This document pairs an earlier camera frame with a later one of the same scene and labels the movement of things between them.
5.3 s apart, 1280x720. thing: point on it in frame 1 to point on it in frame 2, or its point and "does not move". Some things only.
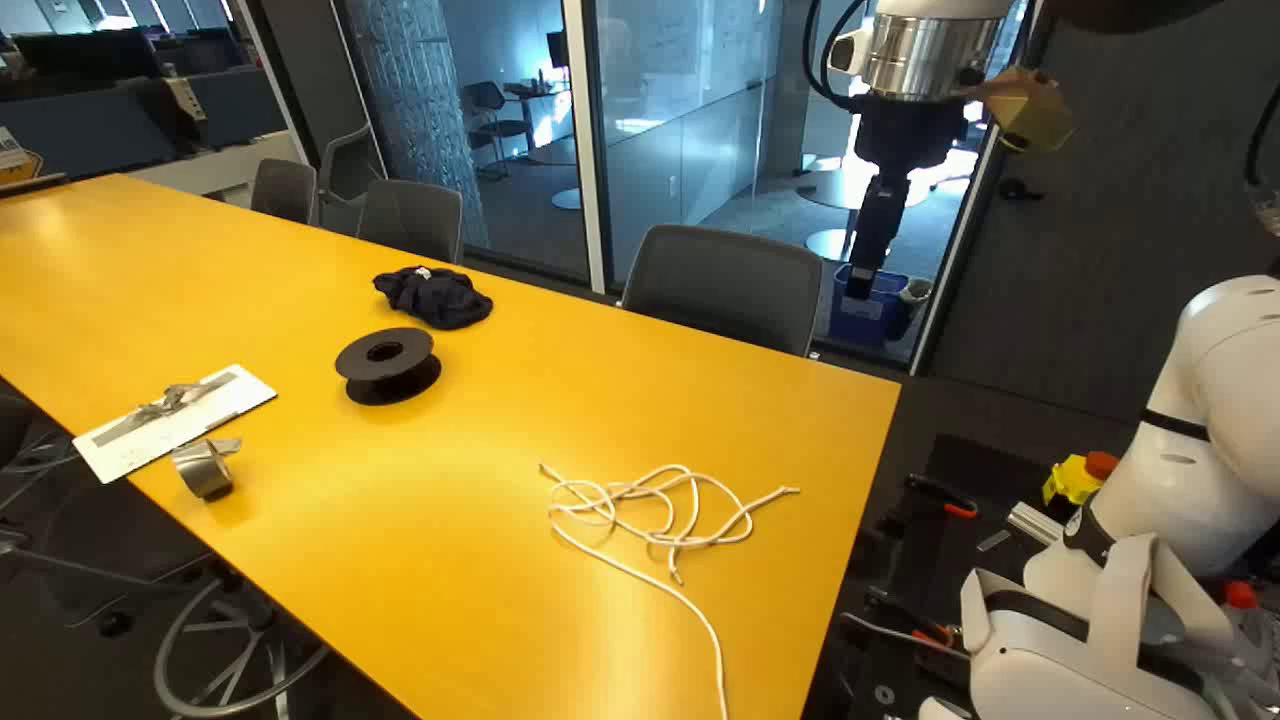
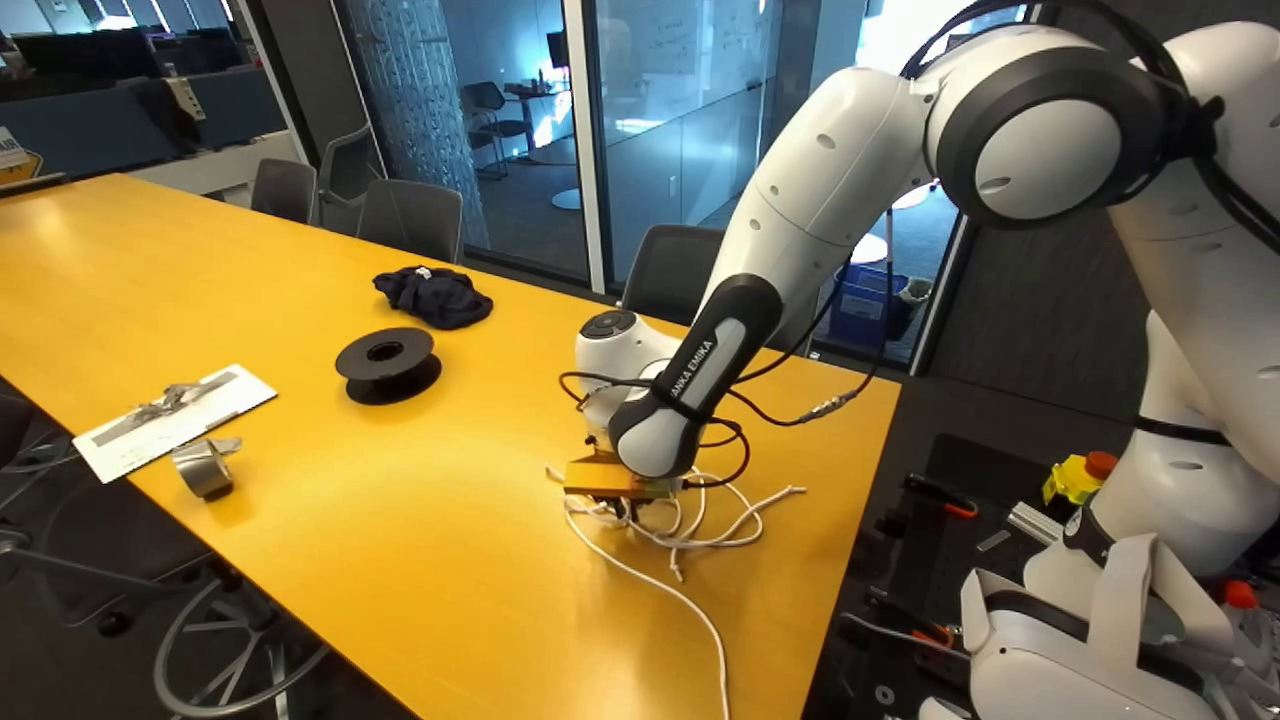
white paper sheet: [131, 442] does not move
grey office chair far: [285, 189] does not move
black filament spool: [387, 365] does not move
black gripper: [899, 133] to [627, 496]
